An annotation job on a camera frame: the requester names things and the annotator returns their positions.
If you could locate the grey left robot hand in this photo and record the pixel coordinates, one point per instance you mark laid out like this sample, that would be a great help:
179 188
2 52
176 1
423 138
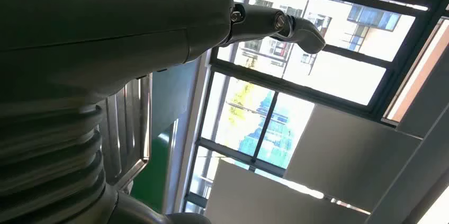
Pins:
105 22

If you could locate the green conveyor belt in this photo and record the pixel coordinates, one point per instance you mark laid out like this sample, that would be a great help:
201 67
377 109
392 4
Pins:
154 173

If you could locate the dark window frame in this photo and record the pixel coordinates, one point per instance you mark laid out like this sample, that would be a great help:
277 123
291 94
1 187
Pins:
298 88

